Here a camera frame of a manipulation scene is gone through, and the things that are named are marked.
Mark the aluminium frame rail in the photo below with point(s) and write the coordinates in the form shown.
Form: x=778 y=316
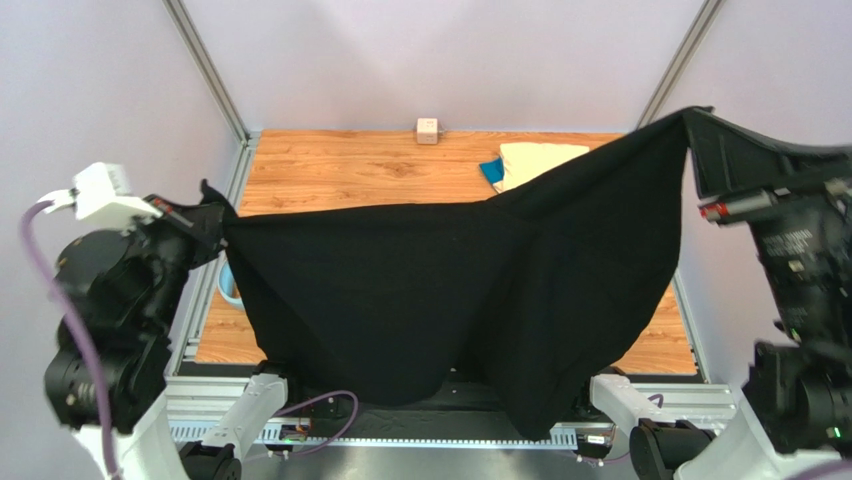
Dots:
x=593 y=455

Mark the blue folded t shirt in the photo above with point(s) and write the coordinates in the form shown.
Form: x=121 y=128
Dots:
x=493 y=172

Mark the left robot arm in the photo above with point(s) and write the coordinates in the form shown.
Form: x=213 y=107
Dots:
x=120 y=289

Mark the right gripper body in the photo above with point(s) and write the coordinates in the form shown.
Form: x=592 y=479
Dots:
x=752 y=178

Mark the cream folded t shirt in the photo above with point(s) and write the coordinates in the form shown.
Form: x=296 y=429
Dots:
x=524 y=161

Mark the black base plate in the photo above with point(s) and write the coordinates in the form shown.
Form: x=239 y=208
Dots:
x=462 y=413

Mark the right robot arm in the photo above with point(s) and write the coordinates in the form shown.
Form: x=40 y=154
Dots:
x=794 y=420

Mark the light blue headphones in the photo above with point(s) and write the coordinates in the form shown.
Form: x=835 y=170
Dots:
x=227 y=287

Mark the small beige cube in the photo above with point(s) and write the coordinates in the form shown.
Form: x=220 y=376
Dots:
x=427 y=131

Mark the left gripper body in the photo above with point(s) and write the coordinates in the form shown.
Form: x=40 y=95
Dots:
x=198 y=241

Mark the black t shirt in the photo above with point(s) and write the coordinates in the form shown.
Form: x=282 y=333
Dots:
x=531 y=292

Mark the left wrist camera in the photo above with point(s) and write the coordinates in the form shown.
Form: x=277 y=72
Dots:
x=101 y=197

